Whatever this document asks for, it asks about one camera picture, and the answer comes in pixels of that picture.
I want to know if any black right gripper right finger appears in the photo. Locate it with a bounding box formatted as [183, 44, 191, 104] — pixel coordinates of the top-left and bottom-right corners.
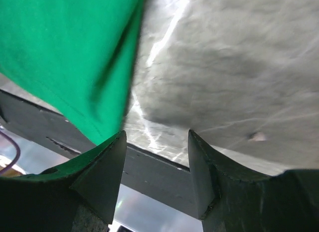
[188, 130, 319, 232]

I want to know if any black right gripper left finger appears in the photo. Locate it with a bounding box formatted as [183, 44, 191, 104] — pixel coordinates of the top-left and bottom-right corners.
[0, 132, 127, 232]

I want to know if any green t shirt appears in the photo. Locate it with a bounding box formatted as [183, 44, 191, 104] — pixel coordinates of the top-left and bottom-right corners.
[0, 0, 144, 145]

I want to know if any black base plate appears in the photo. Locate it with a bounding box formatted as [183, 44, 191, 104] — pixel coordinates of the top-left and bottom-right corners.
[0, 90, 196, 217]

